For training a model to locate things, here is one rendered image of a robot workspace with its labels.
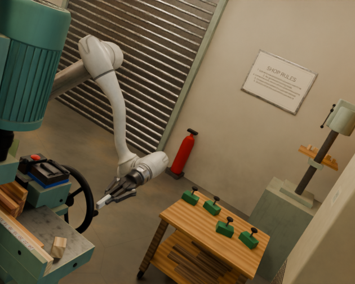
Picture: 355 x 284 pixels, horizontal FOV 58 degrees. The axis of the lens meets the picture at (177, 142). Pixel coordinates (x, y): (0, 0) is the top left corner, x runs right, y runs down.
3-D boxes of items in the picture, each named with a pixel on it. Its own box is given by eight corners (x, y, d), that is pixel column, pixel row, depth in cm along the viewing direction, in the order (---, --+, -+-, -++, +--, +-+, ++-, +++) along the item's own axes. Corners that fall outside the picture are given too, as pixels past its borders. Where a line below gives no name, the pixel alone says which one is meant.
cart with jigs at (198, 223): (238, 289, 245) (278, 223, 225) (213, 341, 194) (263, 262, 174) (168, 240, 266) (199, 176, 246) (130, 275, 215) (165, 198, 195)
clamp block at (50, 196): (66, 204, 114) (73, 183, 112) (34, 216, 103) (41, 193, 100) (39, 182, 120) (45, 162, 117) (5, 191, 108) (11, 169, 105)
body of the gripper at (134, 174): (130, 166, 143) (115, 176, 136) (145, 176, 140) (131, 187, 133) (128, 178, 147) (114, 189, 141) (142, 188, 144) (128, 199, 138)
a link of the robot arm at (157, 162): (156, 180, 145) (138, 183, 154) (176, 164, 157) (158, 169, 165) (146, 159, 144) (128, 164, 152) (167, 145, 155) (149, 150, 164)
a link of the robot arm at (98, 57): (111, 68, 137) (121, 66, 149) (91, 29, 133) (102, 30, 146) (87, 81, 140) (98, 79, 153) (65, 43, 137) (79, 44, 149)
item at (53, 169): (68, 182, 111) (72, 168, 110) (41, 190, 102) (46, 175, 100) (43, 163, 116) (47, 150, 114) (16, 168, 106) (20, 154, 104)
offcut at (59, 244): (51, 247, 90) (55, 236, 89) (62, 249, 91) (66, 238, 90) (49, 256, 87) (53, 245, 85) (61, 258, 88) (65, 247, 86)
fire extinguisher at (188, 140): (183, 176, 395) (203, 133, 377) (177, 180, 378) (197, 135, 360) (171, 169, 401) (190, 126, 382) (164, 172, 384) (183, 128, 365)
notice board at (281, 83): (294, 115, 332) (318, 73, 317) (294, 115, 330) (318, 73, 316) (240, 89, 351) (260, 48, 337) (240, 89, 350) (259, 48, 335)
